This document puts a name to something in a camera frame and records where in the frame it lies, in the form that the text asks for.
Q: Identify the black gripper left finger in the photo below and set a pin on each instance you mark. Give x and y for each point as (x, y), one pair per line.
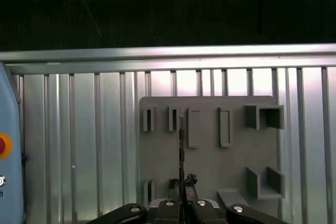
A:
(169, 212)

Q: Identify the grey parts rack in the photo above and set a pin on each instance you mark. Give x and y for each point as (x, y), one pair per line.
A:
(210, 161)

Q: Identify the green RAM stick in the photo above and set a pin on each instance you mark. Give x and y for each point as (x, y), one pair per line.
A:
(181, 142)

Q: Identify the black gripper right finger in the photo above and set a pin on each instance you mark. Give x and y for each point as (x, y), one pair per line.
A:
(202, 212)

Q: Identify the pale blue teach pendant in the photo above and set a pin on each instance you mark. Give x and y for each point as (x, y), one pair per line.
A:
(10, 119)

